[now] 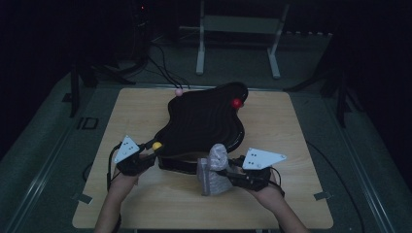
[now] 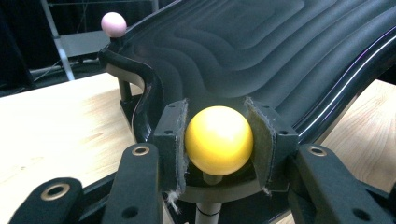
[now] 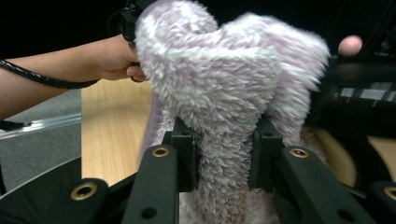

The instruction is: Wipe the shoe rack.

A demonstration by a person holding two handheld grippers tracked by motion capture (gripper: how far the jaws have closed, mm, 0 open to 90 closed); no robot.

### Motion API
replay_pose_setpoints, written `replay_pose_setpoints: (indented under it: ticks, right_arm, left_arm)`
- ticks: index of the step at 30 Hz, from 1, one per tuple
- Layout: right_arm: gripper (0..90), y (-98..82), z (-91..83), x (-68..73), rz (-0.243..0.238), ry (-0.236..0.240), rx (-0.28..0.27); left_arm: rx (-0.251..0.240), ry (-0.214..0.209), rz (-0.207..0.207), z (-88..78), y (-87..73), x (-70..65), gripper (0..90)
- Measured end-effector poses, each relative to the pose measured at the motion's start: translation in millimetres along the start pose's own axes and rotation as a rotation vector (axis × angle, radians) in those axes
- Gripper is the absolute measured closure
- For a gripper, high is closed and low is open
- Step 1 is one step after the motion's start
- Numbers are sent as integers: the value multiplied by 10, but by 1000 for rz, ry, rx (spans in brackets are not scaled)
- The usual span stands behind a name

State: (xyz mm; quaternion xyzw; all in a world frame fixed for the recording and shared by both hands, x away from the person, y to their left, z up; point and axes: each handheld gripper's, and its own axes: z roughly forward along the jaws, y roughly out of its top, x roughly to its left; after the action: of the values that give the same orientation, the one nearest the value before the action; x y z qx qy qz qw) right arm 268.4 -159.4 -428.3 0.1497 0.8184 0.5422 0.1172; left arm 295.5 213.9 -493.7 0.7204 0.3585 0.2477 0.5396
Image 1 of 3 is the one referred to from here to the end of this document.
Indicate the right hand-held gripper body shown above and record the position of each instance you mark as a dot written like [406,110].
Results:
[256,176]

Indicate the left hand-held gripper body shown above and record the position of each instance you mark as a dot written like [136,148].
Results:
[132,163]

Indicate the grey striped cloth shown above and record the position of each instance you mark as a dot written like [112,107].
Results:
[213,181]

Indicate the black wavy tray with balls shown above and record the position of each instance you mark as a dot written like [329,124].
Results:
[200,123]

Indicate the person's left hand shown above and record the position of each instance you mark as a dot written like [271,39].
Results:
[124,184]

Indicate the person's right hand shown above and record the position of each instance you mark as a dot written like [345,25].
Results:
[270,194]

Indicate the black metal stand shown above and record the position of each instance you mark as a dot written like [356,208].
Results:
[75,93]
[340,103]

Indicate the black pole with red light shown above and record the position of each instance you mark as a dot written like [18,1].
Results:
[141,26]

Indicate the white power strip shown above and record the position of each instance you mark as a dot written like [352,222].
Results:
[307,33]

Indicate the white metal stand frame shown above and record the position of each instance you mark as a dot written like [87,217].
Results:
[200,48]

